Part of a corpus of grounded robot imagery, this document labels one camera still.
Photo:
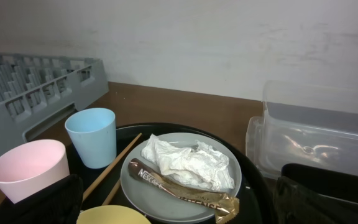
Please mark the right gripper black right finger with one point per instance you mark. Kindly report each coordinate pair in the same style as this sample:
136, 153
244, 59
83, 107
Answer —
295, 203

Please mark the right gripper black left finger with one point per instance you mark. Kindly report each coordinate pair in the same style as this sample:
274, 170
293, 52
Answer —
58, 203

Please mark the wooden chopstick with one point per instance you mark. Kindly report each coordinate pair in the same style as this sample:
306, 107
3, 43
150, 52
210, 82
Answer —
109, 168
112, 193

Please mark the pink plastic cup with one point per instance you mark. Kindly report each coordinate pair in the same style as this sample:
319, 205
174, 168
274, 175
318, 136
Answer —
31, 167

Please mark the yellow plastic bowl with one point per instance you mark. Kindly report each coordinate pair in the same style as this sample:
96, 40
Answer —
111, 214

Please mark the brown Nescafe sachet wrapper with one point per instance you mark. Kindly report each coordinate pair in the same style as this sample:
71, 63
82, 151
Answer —
225, 206

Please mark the light blue plastic cup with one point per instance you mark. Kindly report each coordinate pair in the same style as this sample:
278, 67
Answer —
93, 134

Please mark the grey round plate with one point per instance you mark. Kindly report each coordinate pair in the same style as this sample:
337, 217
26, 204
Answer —
159, 205

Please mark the white tissue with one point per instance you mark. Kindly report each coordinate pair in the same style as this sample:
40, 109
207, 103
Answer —
201, 167

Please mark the grey dishwasher rack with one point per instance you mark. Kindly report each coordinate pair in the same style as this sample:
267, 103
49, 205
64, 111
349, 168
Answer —
37, 91

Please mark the black rectangular tray bin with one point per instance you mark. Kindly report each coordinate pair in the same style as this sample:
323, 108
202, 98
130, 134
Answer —
326, 182

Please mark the round black tray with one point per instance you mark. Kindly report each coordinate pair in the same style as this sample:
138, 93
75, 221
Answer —
256, 205

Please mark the clear plastic bin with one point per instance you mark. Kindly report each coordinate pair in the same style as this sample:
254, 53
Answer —
312, 125

